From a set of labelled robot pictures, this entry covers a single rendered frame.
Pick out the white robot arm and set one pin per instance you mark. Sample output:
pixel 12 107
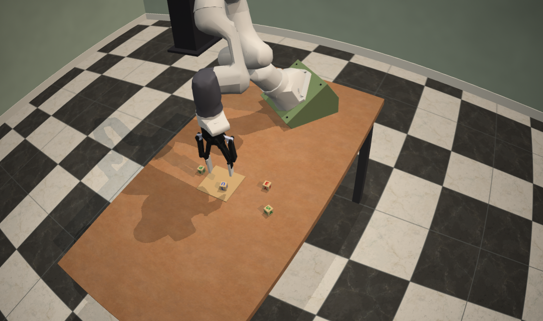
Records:
pixel 230 19

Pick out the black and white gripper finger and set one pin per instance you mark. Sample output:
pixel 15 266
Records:
pixel 201 152
pixel 230 155

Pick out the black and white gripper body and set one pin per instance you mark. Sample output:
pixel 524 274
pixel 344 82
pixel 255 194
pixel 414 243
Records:
pixel 206 135

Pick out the tan flat mat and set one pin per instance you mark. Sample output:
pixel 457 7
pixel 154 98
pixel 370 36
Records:
pixel 210 185

